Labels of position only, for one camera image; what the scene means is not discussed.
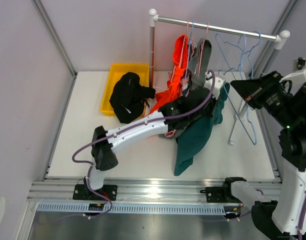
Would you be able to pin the blue hanger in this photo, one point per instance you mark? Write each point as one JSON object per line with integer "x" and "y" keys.
{"x": 241, "y": 114}
{"x": 253, "y": 50}
{"x": 189, "y": 48}

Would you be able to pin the grey slotted cable duct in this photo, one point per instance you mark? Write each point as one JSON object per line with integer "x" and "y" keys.
{"x": 132, "y": 208}

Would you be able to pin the pink patterned shorts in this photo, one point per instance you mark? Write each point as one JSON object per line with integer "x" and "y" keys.
{"x": 184, "y": 91}

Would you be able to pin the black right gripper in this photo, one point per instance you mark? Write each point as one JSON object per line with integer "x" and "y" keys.
{"x": 248, "y": 88}

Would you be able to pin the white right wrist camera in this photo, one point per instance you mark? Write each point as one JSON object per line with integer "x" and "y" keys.
{"x": 298, "y": 75}

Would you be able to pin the grey shorts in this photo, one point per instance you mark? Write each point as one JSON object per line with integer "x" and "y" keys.
{"x": 169, "y": 114}

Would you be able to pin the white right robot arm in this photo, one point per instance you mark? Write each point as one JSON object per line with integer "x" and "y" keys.
{"x": 284, "y": 218}

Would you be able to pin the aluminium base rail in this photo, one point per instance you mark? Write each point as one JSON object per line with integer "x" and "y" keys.
{"x": 128, "y": 191}

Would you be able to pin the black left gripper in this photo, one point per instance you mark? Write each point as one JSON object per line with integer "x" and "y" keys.
{"x": 208, "y": 114}

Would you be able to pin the black shorts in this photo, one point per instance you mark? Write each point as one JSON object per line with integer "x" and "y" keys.
{"x": 129, "y": 97}

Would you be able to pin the teal shorts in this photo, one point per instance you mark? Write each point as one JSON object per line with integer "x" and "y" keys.
{"x": 196, "y": 135}

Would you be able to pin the yellow plastic tray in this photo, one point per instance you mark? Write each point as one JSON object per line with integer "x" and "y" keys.
{"x": 117, "y": 70}

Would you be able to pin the pink hanger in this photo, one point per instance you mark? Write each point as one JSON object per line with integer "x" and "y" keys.
{"x": 178, "y": 54}
{"x": 199, "y": 53}

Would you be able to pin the orange shorts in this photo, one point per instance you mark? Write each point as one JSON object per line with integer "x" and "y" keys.
{"x": 173, "y": 87}

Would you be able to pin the silver clothes rack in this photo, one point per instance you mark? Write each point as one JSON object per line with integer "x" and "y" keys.
{"x": 194, "y": 80}

